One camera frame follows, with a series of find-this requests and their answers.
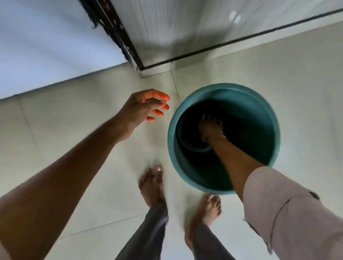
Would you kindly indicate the person's foot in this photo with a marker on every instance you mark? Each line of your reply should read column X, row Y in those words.
column 207, row 211
column 152, row 187

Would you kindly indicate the white door panel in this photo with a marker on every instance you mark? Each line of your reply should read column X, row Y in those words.
column 48, row 42

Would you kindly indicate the dark door frame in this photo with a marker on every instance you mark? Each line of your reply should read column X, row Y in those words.
column 115, row 29

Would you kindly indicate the person's left foot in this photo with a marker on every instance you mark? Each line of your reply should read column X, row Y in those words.
column 152, row 187

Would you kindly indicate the dark grey left trouser leg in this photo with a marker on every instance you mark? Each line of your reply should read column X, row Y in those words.
column 150, row 235

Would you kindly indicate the person's left middle finger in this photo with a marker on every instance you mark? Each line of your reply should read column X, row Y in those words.
column 164, row 107

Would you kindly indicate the dark grey trouser leg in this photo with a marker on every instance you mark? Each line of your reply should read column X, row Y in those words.
column 211, row 246
column 150, row 235

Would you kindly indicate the pale pink shirt sleeve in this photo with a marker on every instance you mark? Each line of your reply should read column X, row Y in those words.
column 294, row 214

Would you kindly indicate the person's left hand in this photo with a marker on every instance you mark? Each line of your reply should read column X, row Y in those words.
column 134, row 109

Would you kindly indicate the person's right foot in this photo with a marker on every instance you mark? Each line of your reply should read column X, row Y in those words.
column 207, row 211

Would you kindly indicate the person's left little finger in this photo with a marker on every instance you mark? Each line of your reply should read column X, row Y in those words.
column 151, row 119

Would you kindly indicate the dark grey right trouser leg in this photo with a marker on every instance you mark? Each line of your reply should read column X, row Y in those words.
column 211, row 246

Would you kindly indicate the person's left forearm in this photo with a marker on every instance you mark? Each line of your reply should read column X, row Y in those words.
column 61, row 179

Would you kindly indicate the person's left thumb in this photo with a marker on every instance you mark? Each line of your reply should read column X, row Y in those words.
column 156, row 103

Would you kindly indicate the person's right forearm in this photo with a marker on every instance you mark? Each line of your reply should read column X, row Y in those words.
column 235, row 163

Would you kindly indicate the person's right hand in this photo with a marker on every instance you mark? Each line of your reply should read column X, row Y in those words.
column 211, row 130

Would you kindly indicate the person's right fingers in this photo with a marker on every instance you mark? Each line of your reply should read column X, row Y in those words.
column 210, row 119

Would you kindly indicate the green plastic bucket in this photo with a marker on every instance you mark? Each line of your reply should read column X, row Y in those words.
column 254, row 117

